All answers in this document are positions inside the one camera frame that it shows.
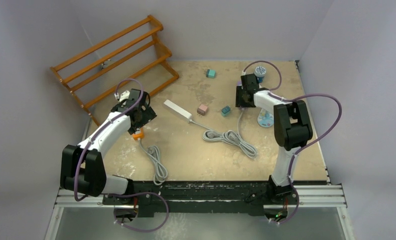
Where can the pink charger plug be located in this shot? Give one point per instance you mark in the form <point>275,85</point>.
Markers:
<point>202,109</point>

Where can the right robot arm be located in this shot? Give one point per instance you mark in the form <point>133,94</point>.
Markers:
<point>292,128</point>

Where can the orange power strip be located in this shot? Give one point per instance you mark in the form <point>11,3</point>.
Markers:
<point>138,135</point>

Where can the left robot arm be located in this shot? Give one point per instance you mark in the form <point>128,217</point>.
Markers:
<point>82,168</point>

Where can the white power strip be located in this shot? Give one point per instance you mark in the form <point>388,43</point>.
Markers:
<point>178,111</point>

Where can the teal charger plug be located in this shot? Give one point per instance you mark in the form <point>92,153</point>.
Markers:
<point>210,73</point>

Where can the dark blue charger plug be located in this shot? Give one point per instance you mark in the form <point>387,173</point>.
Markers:
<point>225,111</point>

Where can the round blue white jar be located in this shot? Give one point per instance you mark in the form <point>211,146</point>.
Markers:
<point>260,73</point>

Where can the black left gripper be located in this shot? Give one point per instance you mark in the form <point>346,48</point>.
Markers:
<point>148,115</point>

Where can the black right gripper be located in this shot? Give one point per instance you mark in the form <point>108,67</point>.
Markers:
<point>240,102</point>

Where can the wooden shoe rack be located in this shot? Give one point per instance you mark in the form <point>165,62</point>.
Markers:
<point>98,68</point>

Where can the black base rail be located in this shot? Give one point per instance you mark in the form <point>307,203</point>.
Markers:
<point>255,198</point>

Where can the blue white oval toy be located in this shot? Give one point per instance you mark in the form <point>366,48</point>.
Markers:
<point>265,119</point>

